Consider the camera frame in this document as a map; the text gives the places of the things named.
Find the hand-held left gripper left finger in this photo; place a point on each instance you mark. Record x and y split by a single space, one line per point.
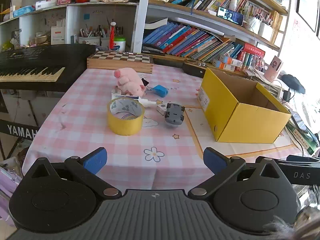
96 160

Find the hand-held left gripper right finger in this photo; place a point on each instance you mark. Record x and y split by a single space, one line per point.
215 160

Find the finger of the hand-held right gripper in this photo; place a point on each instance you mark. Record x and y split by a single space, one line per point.
303 158

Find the clear tape roll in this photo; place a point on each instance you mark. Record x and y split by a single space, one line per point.
125 126

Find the yellow cardboard box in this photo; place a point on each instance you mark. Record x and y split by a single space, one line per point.
250 122

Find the grey toy car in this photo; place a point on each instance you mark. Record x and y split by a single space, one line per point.
173 115

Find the small white box red end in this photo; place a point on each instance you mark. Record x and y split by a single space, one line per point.
161 109

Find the white spray bottle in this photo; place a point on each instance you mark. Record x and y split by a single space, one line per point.
148 103

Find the pink plush pig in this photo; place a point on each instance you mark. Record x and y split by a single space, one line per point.
130 81

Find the blue pouch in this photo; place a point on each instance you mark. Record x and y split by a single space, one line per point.
160 91

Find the black binder clip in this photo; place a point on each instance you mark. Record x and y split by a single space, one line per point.
145 82

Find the green book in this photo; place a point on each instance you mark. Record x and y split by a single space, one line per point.
303 140

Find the cream sheet with yellow border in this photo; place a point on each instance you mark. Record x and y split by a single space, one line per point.
200 132

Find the pile of papers and notebooks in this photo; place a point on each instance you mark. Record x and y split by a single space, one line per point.
303 120

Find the grey fuzzy clothing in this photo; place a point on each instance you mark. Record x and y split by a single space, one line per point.
306 223

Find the black power adapter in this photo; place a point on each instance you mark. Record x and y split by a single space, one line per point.
287 96

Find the white power strip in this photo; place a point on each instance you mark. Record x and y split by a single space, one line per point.
275 90

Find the black cap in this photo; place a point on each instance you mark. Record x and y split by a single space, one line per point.
293 83

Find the black keyboard stand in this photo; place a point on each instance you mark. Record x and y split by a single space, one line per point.
17 130

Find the brown radio with silver knobs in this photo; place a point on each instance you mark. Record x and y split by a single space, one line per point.
193 70

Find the purple plastic bag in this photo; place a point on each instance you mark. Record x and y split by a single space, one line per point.
8 192

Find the orange blue white carton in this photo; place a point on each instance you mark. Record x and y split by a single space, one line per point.
222 66
228 60

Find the wooden chessboard box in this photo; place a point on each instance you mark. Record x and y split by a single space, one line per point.
120 61

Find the white jar with green lid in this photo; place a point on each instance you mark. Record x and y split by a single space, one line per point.
119 45

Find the red thick book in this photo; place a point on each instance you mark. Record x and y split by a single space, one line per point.
253 48

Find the black electronic keyboard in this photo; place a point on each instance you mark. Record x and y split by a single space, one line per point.
37 57

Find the red tassel ornament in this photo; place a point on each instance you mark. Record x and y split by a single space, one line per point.
111 41

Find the pen holder with pens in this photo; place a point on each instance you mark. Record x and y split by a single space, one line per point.
88 40

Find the row of colourful leaning books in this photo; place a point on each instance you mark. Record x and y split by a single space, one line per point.
185 40

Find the black stapler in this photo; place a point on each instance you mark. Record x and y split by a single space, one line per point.
153 50

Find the white box with red label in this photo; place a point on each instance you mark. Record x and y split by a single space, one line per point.
58 36

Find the white cup with pens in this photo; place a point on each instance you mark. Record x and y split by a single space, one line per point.
265 28

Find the smartphone with lit screen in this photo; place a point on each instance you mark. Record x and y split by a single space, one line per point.
230 15

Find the white paperback book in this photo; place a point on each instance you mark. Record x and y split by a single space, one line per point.
155 23

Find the white bookshelf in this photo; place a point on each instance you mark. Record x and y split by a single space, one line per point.
141 17

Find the black framed picture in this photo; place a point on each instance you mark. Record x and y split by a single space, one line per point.
308 5

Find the white tissue pack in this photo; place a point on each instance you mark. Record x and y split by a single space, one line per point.
46 4

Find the blue tissue pack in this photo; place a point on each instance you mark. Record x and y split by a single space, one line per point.
23 11

